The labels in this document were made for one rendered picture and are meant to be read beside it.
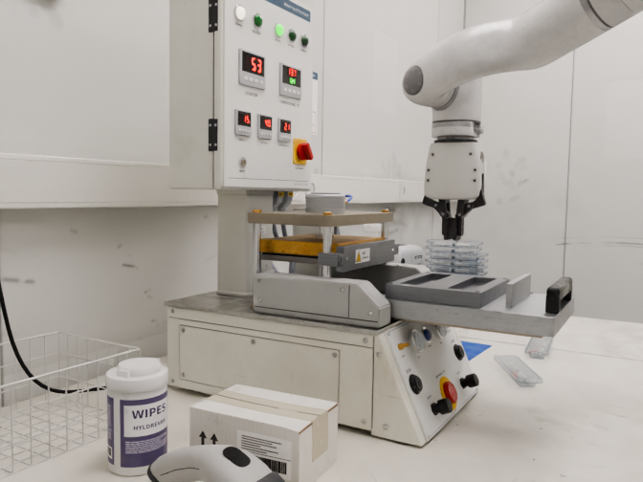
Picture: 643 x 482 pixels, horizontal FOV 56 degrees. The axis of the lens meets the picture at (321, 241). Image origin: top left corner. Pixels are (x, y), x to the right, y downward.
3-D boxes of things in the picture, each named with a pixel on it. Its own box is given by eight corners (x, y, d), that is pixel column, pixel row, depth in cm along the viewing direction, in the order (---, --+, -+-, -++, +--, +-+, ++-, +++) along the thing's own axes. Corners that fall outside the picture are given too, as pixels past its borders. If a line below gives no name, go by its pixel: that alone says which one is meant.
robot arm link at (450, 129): (489, 124, 108) (488, 142, 108) (440, 126, 112) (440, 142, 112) (476, 120, 100) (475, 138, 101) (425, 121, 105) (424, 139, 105)
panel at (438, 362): (426, 442, 97) (383, 331, 99) (477, 390, 123) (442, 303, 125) (437, 440, 96) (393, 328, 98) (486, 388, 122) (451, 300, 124)
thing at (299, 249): (259, 259, 116) (259, 209, 116) (317, 251, 136) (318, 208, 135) (339, 266, 108) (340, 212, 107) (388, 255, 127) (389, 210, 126)
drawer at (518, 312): (372, 319, 105) (373, 274, 104) (417, 300, 124) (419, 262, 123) (553, 342, 90) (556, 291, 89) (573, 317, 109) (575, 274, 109)
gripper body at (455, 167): (490, 136, 107) (488, 200, 108) (434, 138, 112) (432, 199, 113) (478, 132, 101) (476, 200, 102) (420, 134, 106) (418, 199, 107)
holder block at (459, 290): (385, 297, 104) (385, 283, 104) (425, 283, 122) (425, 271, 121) (480, 308, 96) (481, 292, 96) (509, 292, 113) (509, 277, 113)
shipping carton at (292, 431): (186, 466, 88) (186, 405, 87) (239, 435, 99) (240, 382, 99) (295, 499, 79) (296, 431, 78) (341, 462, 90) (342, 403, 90)
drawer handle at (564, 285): (544, 312, 94) (545, 286, 93) (560, 298, 107) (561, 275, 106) (558, 314, 93) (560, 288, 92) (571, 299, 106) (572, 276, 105)
